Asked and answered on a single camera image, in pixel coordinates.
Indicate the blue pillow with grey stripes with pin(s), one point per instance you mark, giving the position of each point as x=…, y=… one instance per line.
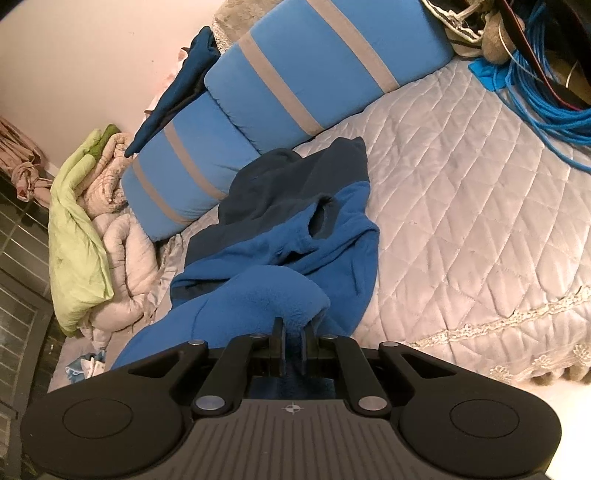
x=332, y=69
x=198, y=147

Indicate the pink curtain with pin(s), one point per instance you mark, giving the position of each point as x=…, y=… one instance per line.
x=21, y=161

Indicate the grey lace cloth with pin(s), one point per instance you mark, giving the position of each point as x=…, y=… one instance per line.
x=226, y=23

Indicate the dark window with grille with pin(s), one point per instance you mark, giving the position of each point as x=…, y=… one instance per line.
x=18, y=295

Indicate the small white and blue cloth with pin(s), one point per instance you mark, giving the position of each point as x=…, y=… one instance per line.
x=87, y=367

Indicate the black item with red edge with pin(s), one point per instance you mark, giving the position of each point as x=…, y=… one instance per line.
x=561, y=94

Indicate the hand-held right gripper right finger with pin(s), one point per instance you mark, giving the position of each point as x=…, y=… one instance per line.
x=305, y=353

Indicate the light green blanket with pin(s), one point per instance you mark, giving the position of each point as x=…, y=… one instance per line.
x=78, y=240

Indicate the bright blue cloth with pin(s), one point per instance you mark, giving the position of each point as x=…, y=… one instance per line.
x=485, y=74

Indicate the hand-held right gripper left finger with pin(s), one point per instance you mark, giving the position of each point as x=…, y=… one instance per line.
x=277, y=348

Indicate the blue and navy fleece jacket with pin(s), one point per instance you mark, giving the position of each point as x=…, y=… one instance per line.
x=277, y=258

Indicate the dark blue garment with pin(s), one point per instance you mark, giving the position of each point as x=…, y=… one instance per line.
x=184, y=87

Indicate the grey quilted bedspread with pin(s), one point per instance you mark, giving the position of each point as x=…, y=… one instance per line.
x=461, y=207

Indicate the beige comforter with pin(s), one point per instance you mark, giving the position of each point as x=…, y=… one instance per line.
x=124, y=258

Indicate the beige knit item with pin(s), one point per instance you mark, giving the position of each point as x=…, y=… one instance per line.
x=496, y=44

